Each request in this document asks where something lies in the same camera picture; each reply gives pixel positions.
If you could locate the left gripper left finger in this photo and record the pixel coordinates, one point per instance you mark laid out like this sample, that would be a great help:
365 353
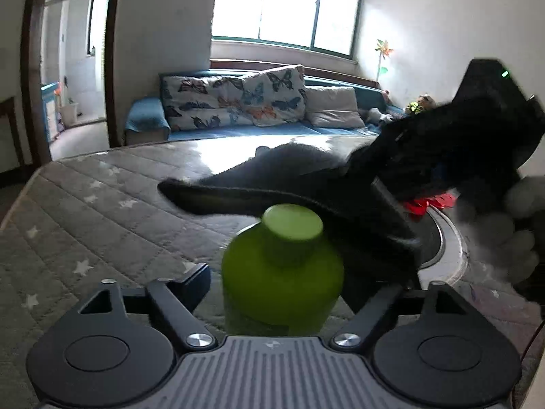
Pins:
173 302

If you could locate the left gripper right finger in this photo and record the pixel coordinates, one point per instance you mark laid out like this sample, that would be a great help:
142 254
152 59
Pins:
371 321

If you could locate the green plastic bottle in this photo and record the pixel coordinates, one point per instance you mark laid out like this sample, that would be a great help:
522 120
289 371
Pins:
281 276

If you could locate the grey microfibre cloth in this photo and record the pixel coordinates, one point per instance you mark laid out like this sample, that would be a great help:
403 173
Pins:
361 218

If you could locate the white gloved right hand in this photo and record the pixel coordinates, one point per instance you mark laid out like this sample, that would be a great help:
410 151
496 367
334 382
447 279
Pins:
506 230

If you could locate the stuffed toy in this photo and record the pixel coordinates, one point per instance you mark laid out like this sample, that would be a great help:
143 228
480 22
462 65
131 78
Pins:
424 103

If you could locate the red ribbon strips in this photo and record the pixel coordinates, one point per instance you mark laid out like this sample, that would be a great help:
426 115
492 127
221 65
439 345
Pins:
420 206

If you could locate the black round induction cooktop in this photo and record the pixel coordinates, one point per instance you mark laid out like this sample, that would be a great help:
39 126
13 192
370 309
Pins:
444 251

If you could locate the grey quilted star tablecloth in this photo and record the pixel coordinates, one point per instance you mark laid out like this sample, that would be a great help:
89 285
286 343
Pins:
100 216

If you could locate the colourful pinwheel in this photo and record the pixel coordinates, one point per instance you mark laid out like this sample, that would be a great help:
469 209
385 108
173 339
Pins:
384 51

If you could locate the beige cushion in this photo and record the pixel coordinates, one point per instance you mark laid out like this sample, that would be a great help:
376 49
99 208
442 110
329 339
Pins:
332 107

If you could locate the blue sofa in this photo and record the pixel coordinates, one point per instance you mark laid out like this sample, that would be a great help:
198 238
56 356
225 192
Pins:
146 122

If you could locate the white waste bin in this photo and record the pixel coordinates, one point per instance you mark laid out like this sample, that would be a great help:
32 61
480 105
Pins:
69 114

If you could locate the butterfly print pillow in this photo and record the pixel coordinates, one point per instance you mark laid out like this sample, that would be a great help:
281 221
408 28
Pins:
269 98

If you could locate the window with green frame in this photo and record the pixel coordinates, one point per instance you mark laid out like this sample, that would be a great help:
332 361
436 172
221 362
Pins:
326 26

